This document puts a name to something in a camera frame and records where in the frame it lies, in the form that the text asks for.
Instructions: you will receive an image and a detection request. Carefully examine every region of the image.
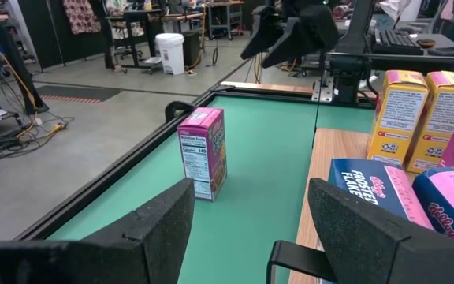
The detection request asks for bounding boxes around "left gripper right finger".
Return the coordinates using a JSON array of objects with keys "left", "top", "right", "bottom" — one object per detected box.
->
[{"left": 307, "top": 177, "right": 454, "bottom": 284}]

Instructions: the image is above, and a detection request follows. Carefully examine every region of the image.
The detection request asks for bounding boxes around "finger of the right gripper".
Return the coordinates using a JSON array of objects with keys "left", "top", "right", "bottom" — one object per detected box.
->
[
  {"left": 240, "top": 4, "right": 291, "bottom": 61},
  {"left": 261, "top": 4, "right": 341, "bottom": 69}
]

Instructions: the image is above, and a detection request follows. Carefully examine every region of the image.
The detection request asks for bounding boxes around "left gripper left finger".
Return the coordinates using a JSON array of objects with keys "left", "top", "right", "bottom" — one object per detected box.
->
[{"left": 0, "top": 177, "right": 195, "bottom": 284}]

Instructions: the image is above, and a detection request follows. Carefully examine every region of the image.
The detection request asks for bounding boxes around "blue Frosted Flakes cereal box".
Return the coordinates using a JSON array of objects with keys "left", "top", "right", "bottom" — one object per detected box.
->
[
  {"left": 328, "top": 157, "right": 435, "bottom": 232},
  {"left": 411, "top": 166, "right": 454, "bottom": 246}
]

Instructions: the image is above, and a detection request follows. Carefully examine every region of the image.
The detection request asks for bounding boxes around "yellow Corn Pops cereal box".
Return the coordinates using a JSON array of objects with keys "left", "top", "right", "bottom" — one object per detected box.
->
[
  {"left": 404, "top": 70, "right": 454, "bottom": 174},
  {"left": 366, "top": 69, "right": 431, "bottom": 169}
]

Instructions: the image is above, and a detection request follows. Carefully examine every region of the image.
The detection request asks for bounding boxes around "black waste bin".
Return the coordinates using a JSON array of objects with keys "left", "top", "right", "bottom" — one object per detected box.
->
[{"left": 182, "top": 30, "right": 203, "bottom": 68}]

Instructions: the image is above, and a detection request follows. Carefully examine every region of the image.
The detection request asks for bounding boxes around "black keyboard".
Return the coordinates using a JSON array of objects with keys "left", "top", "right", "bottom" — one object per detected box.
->
[{"left": 370, "top": 28, "right": 425, "bottom": 56}]

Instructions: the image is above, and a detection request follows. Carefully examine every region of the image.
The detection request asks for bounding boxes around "white trash bin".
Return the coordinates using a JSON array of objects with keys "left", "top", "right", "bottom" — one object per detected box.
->
[{"left": 154, "top": 32, "right": 186, "bottom": 76}]

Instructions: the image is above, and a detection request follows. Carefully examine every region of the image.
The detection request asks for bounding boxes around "black office desk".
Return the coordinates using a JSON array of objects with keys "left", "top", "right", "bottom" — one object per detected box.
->
[{"left": 106, "top": 9, "right": 207, "bottom": 74}]

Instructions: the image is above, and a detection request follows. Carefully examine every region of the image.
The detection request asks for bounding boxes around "black computer desk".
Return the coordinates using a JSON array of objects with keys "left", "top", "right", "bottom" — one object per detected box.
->
[{"left": 325, "top": 33, "right": 454, "bottom": 74}]

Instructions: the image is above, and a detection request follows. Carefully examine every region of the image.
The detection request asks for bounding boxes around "black red-striped floor mat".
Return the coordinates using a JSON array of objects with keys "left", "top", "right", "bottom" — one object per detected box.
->
[{"left": 35, "top": 84, "right": 124, "bottom": 106}]

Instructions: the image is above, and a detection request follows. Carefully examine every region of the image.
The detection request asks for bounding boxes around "brown patterned hanging cloth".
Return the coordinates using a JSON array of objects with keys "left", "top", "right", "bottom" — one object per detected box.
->
[{"left": 61, "top": 0, "right": 102, "bottom": 36}]

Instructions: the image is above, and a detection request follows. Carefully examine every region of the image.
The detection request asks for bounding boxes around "black floor stand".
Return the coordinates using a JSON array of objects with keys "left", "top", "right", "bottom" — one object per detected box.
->
[{"left": 0, "top": 21, "right": 50, "bottom": 116}]

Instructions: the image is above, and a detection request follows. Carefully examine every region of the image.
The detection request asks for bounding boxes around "yellow cable with connector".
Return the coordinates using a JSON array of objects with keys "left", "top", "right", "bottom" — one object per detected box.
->
[{"left": 251, "top": 50, "right": 303, "bottom": 85}]

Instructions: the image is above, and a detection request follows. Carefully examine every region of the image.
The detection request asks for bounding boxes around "black table frame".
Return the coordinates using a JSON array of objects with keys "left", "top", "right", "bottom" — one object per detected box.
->
[{"left": 13, "top": 83, "right": 376, "bottom": 242}]

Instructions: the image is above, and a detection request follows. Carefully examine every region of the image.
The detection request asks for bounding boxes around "black frame clamp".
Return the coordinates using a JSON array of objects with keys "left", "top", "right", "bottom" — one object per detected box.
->
[{"left": 164, "top": 100, "right": 196, "bottom": 124}]

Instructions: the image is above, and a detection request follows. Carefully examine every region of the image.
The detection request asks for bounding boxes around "long yellow floor cable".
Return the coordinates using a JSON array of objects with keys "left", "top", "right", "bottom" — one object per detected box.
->
[{"left": 0, "top": 15, "right": 69, "bottom": 137}]

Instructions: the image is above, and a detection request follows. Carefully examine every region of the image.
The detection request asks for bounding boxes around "tangle of floor cables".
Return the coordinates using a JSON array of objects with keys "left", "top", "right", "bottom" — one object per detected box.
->
[{"left": 0, "top": 114, "right": 74, "bottom": 166}]

